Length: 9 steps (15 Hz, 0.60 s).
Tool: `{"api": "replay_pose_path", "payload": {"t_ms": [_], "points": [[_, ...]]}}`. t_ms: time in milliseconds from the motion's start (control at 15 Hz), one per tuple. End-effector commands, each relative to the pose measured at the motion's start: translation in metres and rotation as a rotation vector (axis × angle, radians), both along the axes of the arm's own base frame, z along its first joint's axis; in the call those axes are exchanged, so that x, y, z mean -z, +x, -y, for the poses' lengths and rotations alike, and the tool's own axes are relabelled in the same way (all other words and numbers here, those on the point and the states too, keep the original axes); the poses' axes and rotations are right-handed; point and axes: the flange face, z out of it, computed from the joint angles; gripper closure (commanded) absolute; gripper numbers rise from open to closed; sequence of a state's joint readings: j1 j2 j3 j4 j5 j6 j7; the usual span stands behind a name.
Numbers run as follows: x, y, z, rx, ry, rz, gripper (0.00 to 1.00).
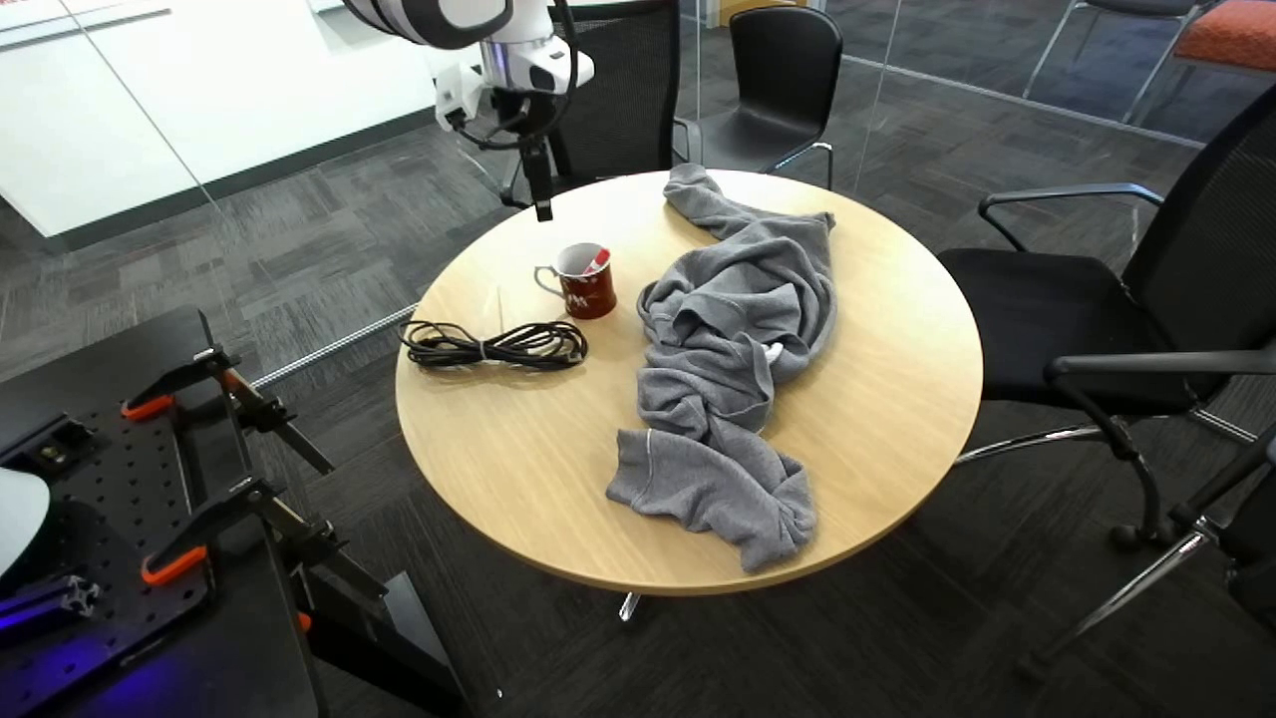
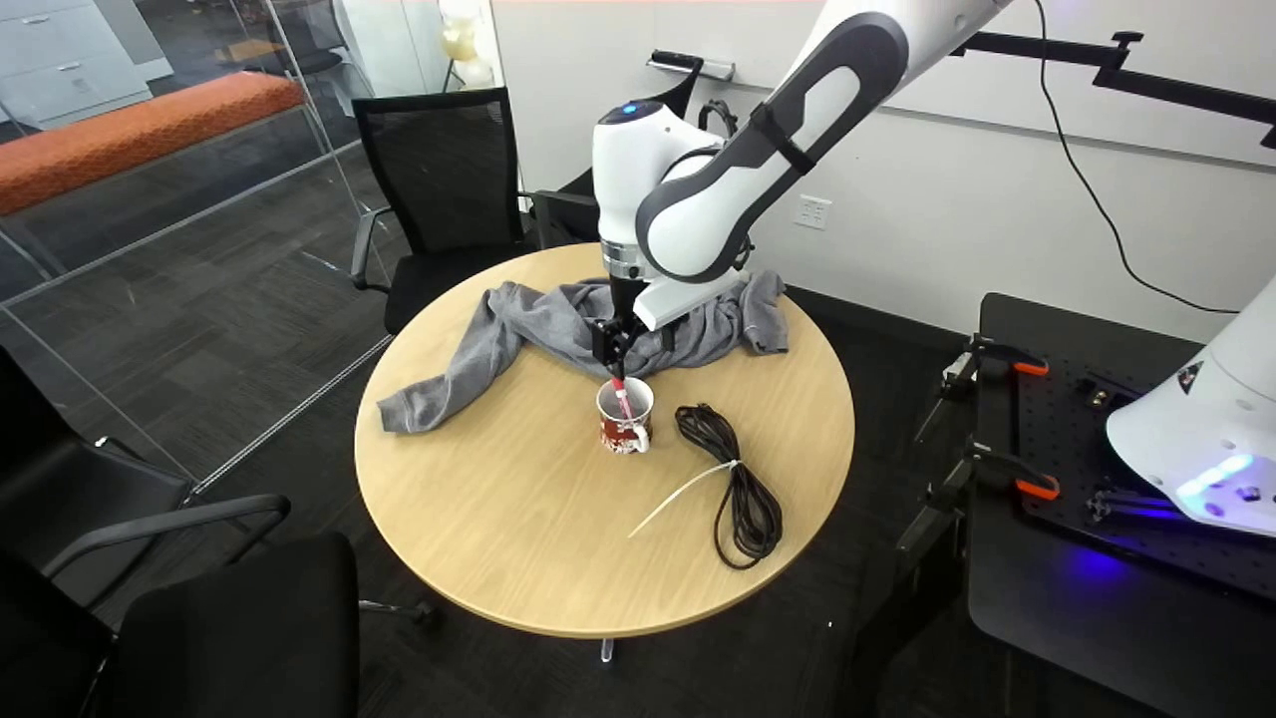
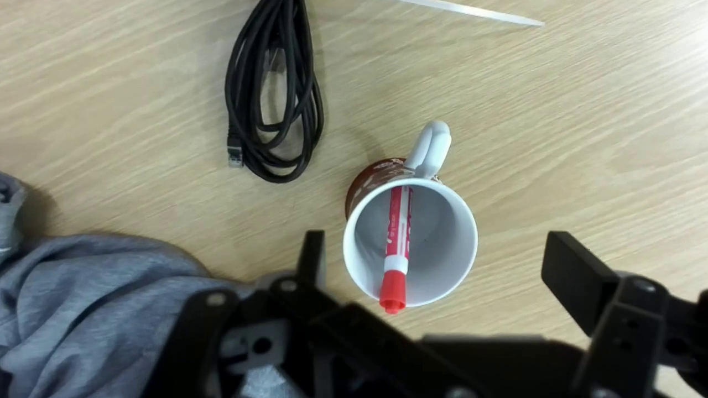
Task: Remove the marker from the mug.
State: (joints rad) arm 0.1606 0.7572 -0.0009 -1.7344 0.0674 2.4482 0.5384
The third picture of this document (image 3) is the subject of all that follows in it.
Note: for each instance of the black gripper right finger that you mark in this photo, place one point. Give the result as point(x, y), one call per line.
point(583, 272)

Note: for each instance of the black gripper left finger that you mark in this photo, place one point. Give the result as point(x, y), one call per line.
point(312, 257)

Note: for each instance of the grey hoodie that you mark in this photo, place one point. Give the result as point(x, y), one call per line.
point(95, 310)

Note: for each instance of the white plastic zip tie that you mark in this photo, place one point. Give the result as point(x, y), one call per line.
point(479, 11)

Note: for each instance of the white mug with red print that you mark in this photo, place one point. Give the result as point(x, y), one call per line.
point(444, 243)

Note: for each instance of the red and white marker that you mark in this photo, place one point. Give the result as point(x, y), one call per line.
point(397, 234)

